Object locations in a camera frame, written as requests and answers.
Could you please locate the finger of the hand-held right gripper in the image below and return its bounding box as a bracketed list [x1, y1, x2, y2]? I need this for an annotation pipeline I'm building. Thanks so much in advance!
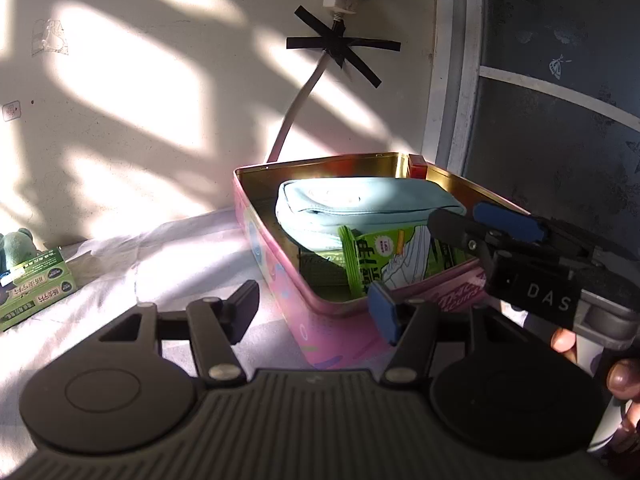
[472, 202, 632, 267]
[427, 208, 502, 275]

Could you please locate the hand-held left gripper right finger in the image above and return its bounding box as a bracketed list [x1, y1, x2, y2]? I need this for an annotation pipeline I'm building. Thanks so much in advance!
[369, 280, 526, 385]

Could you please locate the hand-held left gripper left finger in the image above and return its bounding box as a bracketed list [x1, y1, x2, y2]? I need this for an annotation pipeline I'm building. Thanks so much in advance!
[100, 280, 261, 385]

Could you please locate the green snack packet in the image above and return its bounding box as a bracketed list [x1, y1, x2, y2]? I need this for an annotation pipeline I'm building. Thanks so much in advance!
[337, 225, 478, 298]

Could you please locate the pink tin box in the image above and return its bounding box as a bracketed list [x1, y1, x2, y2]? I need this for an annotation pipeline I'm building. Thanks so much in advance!
[232, 152, 531, 368]

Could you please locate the light blue zip pouch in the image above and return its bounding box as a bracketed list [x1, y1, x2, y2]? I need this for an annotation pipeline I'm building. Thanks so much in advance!
[274, 177, 467, 256]

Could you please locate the person's right hand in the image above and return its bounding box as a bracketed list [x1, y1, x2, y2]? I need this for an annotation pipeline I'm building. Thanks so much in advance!
[550, 327, 640, 433]

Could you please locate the white framed dark door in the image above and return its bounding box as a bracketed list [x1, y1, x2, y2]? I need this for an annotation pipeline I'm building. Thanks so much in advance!
[422, 0, 640, 281]

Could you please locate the pale bed sheet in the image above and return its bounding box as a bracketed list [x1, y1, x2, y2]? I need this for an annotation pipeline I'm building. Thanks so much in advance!
[0, 206, 316, 466]

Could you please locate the green and white carton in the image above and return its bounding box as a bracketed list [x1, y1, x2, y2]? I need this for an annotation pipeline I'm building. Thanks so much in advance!
[0, 246, 77, 332]

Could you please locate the black tape cross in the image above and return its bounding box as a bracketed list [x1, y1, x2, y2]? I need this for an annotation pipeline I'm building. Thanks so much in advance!
[286, 6, 402, 89]

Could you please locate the green plush toy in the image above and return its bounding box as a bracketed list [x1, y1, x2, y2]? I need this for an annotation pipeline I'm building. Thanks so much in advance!
[0, 229, 40, 288]

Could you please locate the thick white power cable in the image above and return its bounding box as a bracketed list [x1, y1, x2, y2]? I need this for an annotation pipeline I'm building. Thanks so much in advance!
[264, 12, 346, 166]

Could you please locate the clear square wall sticker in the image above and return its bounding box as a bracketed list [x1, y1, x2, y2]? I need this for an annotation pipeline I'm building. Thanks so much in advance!
[31, 19, 69, 57]

